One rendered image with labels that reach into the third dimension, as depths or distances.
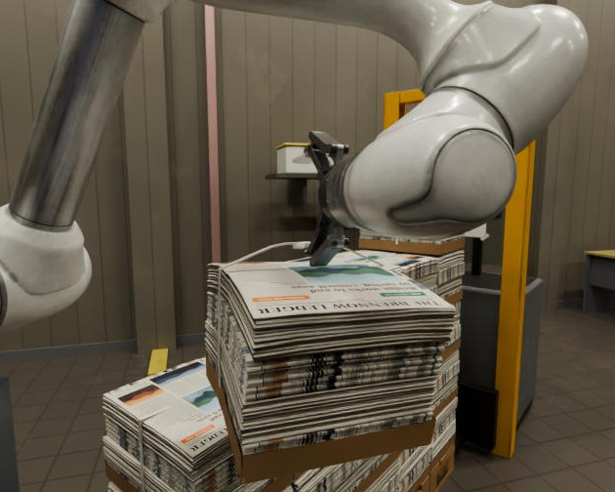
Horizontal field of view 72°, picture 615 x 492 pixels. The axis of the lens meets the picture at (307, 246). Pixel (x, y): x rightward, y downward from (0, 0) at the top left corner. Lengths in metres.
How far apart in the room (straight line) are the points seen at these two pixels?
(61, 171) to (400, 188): 0.59
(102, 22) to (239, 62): 3.14
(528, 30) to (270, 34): 3.58
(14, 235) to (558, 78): 0.77
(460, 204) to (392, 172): 0.06
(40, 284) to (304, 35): 3.49
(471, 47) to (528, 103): 0.07
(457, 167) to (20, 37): 3.81
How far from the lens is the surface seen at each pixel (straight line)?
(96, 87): 0.76
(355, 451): 0.64
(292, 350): 0.52
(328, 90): 4.00
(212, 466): 0.96
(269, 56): 3.93
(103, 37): 0.76
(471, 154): 0.34
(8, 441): 0.94
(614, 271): 5.36
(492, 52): 0.45
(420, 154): 0.33
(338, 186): 0.46
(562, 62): 0.48
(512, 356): 2.31
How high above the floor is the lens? 1.32
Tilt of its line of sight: 7 degrees down
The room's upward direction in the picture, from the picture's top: straight up
